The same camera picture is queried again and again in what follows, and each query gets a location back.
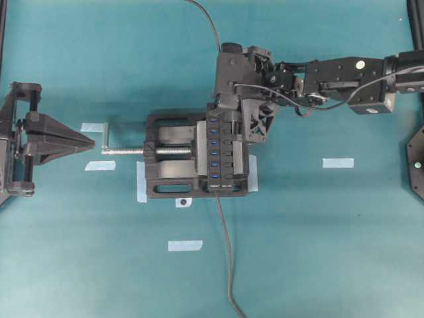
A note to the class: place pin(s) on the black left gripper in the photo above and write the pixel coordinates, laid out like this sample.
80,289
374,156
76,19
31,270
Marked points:
17,162

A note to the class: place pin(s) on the black bench vise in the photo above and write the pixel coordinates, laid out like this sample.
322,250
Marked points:
186,176

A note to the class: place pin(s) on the blue tape strip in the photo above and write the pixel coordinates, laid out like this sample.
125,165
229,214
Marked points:
185,245
92,127
338,163
253,174
141,193
108,165

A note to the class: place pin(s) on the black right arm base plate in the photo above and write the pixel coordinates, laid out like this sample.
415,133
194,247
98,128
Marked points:
414,149

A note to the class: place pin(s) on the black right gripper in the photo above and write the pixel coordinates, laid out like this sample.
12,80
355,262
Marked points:
249,73

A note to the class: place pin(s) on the black aluminium frame rail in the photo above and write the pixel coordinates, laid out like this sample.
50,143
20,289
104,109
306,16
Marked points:
415,16

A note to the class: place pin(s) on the silver vise screw handle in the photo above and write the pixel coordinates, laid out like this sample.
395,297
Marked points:
171,141

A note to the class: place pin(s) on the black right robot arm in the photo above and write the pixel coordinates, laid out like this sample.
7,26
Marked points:
367,85

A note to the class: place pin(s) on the black multiport USB hub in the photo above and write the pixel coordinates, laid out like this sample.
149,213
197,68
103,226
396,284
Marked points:
221,132

